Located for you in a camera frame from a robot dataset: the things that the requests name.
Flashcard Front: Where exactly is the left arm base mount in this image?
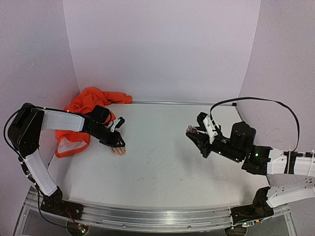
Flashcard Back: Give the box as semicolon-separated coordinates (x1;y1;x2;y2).
39;187;84;220

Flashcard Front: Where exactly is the black right camera cable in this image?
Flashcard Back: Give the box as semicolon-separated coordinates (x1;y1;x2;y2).
210;97;302;154

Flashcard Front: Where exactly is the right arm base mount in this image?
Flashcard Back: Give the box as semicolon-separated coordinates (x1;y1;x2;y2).
230;187;274;225

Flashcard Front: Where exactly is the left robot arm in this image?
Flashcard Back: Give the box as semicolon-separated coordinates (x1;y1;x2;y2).
3;103;126;197

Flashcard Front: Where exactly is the aluminium front rail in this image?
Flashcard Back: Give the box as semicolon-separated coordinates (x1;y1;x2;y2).
14;191;296;236

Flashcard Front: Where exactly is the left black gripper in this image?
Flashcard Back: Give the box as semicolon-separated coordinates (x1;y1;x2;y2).
90;125;126;148

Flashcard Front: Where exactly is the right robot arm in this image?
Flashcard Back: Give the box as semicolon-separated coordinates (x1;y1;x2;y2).
186;121;315;210

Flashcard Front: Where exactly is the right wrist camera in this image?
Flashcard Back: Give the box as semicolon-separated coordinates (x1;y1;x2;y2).
197;112;222;144

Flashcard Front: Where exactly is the nail polish bottle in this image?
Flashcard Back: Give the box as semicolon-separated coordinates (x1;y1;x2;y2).
186;125;198;134

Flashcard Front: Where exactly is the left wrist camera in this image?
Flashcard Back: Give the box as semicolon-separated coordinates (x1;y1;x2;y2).
108;117;125;132

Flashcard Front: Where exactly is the orange hoodie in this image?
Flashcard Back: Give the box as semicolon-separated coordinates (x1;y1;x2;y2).
55;87;132;158

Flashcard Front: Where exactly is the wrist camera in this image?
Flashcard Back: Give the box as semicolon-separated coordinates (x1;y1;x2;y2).
108;117;125;132
197;112;222;144

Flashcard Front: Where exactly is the mannequin hand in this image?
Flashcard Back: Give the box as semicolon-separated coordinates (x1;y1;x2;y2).
110;147;126;156

